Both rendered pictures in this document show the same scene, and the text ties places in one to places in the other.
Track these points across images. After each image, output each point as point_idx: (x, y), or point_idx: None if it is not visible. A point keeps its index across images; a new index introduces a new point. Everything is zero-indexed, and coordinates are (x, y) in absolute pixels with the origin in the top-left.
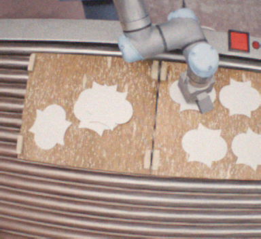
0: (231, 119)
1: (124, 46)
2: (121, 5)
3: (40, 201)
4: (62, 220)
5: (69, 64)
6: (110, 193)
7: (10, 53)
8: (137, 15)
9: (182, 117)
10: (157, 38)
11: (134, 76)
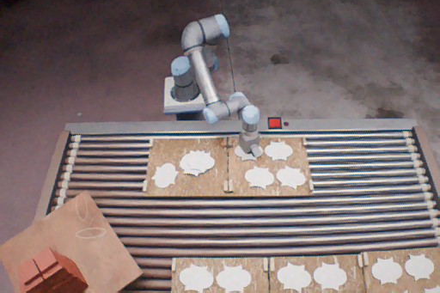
0: (274, 162)
1: (207, 112)
2: (204, 89)
3: (158, 221)
4: (174, 230)
5: (175, 143)
6: (204, 210)
7: (136, 141)
8: (212, 94)
9: (243, 164)
10: (224, 106)
11: (214, 146)
